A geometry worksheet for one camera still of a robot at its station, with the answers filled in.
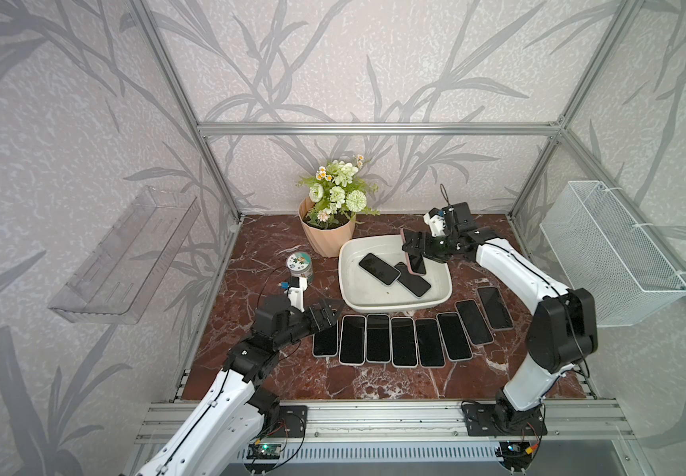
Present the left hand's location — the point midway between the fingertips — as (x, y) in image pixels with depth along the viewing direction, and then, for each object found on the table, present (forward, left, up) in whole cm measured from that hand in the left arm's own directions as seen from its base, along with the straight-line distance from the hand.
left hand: (338, 310), depth 74 cm
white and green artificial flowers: (+30, +1, +11) cm, 32 cm away
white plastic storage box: (+15, -6, -18) cm, 24 cm away
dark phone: (+24, -13, -17) cm, 32 cm away
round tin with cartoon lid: (+21, +14, -11) cm, 28 cm away
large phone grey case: (-1, -34, -17) cm, 38 cm away
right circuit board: (-28, -45, -22) cm, 57 cm away
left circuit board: (-28, +17, -19) cm, 38 cm away
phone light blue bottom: (+18, -24, -16) cm, 34 cm away
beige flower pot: (+28, +5, -7) cm, 29 cm away
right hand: (+21, -22, 0) cm, 30 cm away
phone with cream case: (-2, -19, -17) cm, 26 cm away
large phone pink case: (+17, -20, +7) cm, 27 cm away
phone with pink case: (-1, -3, -18) cm, 18 cm away
